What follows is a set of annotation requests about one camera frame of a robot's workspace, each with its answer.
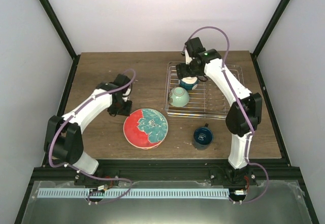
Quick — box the white bowl with blue rim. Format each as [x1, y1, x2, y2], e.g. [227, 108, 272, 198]
[179, 77, 199, 90]

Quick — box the light green ceramic bowl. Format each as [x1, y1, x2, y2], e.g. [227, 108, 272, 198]
[168, 86, 189, 107]

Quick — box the wire dish rack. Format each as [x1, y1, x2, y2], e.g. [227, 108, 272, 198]
[165, 62, 230, 120]

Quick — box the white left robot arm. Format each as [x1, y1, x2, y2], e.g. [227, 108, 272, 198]
[44, 74, 135, 185]

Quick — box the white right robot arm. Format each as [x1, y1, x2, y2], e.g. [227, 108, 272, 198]
[176, 37, 263, 185]

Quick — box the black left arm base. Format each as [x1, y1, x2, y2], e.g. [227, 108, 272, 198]
[74, 172, 120, 187]

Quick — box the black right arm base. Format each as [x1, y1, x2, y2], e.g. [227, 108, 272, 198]
[209, 166, 256, 186]

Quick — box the red and teal plate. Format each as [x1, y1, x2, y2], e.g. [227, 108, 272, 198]
[123, 108, 168, 150]

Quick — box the dark blue mug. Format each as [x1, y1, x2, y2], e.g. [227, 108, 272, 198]
[192, 123, 214, 150]

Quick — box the light blue slotted strip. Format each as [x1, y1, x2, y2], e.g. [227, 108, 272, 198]
[37, 188, 230, 199]

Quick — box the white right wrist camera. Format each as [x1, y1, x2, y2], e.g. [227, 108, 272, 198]
[181, 48, 192, 65]

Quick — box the black aluminium frame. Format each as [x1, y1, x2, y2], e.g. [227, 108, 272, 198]
[15, 0, 319, 223]

